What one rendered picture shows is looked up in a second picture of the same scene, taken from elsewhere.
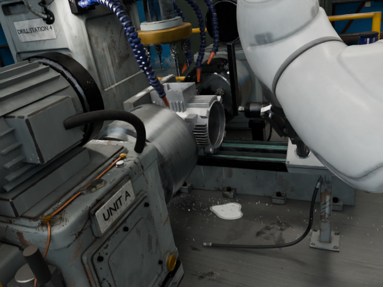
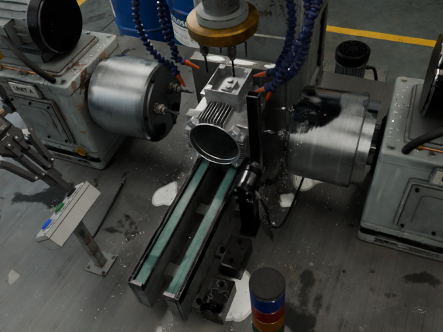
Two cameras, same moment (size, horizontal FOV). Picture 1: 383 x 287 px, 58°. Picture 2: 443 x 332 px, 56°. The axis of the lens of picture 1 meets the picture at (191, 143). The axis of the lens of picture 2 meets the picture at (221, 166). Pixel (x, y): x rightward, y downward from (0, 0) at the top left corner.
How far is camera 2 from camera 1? 147 cm
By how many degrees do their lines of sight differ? 73
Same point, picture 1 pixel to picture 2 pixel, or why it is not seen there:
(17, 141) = not seen: outside the picture
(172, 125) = (124, 96)
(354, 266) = (67, 276)
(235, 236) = (129, 199)
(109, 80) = not seen: hidden behind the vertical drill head
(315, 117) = not seen: outside the picture
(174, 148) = (107, 107)
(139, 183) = (51, 95)
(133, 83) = (264, 44)
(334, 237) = (100, 269)
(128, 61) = (267, 18)
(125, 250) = (31, 110)
